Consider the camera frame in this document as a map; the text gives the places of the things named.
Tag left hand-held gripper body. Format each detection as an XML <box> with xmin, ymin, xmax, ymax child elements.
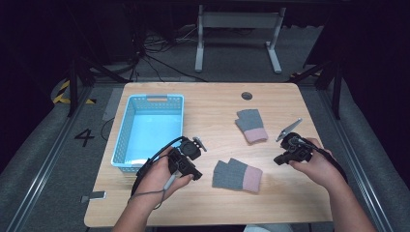
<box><xmin>167</xmin><ymin>135</ymin><xmax>208</xmax><ymax>178</ymax></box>

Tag black floor cables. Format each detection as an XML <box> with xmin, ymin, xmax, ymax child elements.
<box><xmin>128</xmin><ymin>25</ymin><xmax>208</xmax><ymax>83</ymax></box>

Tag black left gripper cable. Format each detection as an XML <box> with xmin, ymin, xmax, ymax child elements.
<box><xmin>130</xmin><ymin>135</ymin><xmax>188</xmax><ymax>198</ymax></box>

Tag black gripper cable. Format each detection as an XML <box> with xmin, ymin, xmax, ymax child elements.
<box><xmin>298</xmin><ymin>136</ymin><xmax>350</xmax><ymax>186</ymax></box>
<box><xmin>130</xmin><ymin>135</ymin><xmax>188</xmax><ymax>198</ymax></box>

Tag black metal stand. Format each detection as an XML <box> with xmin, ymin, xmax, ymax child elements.
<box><xmin>289</xmin><ymin>47</ymin><xmax>345</xmax><ymax>121</ymax></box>
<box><xmin>66</xmin><ymin>52</ymin><xmax>131</xmax><ymax>118</ymax></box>

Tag light blue plastic basket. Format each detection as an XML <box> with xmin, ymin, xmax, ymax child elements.
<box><xmin>110</xmin><ymin>94</ymin><xmax>185</xmax><ymax>173</ymax></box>

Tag person's light clothing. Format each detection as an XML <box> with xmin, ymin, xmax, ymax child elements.
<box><xmin>243</xmin><ymin>223</ymin><xmax>295</xmax><ymax>232</ymax></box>

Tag person's left hand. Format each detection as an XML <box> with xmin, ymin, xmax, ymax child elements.
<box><xmin>132</xmin><ymin>146</ymin><xmax>195</xmax><ymax>203</ymax></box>

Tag small silver metal bracket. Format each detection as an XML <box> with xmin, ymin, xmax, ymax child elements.
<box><xmin>79</xmin><ymin>190</ymin><xmax>107</xmax><ymax>204</ymax></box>

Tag thin grey wrist cord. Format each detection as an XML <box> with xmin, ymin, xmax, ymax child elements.
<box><xmin>128</xmin><ymin>188</ymin><xmax>167</xmax><ymax>211</ymax></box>

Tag white metal desk frame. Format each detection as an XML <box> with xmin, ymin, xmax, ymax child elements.
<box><xmin>194</xmin><ymin>4</ymin><xmax>287</xmax><ymax>74</ymax></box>

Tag thin black floor cable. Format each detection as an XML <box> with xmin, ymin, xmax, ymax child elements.
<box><xmin>100</xmin><ymin>117</ymin><xmax>116</xmax><ymax>142</ymax></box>

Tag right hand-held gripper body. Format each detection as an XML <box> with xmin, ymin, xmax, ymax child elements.
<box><xmin>276</xmin><ymin>117</ymin><xmax>314</xmax><ymax>163</ymax></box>

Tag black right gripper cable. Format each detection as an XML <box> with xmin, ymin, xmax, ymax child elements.
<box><xmin>298</xmin><ymin>136</ymin><xmax>350</xmax><ymax>186</ymax></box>

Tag grey knit glove pink cuff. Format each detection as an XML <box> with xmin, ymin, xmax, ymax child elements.
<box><xmin>234</xmin><ymin>108</ymin><xmax>269</xmax><ymax>145</ymax></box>
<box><xmin>211</xmin><ymin>158</ymin><xmax>264</xmax><ymax>194</ymax></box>

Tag person's right hand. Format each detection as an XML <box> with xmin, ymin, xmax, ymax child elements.
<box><xmin>288</xmin><ymin>137</ymin><xmax>341</xmax><ymax>191</ymax></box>

